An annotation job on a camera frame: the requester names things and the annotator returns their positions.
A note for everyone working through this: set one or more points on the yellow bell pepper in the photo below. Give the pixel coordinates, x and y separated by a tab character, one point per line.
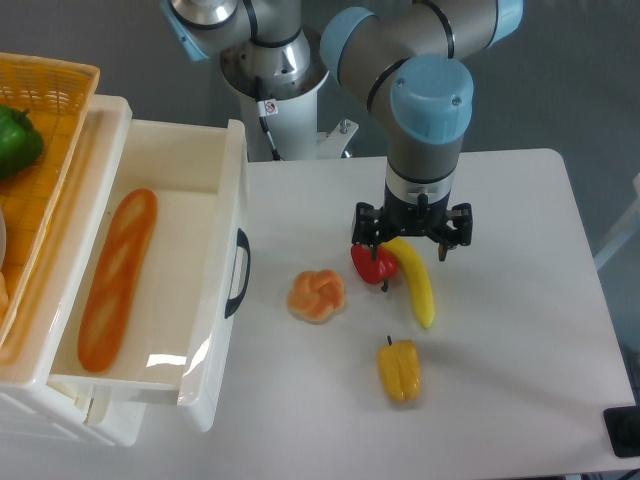
399	370

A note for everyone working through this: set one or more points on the orange baguette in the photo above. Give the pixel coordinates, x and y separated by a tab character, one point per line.
105	317

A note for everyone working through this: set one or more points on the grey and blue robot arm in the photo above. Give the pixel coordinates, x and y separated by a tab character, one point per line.
407	72

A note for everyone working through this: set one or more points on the white top drawer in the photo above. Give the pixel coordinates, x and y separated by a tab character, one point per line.
177	338

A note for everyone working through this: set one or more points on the red bell pepper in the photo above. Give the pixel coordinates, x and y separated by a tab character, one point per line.
377	272

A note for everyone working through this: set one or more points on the orange woven basket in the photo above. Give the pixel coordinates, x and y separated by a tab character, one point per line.
57	94

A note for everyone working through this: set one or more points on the yellow banana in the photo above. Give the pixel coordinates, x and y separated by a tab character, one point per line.
417	278

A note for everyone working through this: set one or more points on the knotted bread roll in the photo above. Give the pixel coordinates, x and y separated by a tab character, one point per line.
316	295

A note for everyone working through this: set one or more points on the white plastic drawer cabinet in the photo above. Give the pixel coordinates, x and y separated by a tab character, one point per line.
31	403

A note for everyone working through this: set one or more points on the green bell pepper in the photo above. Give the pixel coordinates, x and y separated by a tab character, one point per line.
21	143

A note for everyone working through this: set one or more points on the black drawer handle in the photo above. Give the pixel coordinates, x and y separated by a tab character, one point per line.
241	271

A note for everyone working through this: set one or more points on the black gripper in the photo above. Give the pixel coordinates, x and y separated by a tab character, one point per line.
447	226

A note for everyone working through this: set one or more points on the black device at table edge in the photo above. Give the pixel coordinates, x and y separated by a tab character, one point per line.
622	424

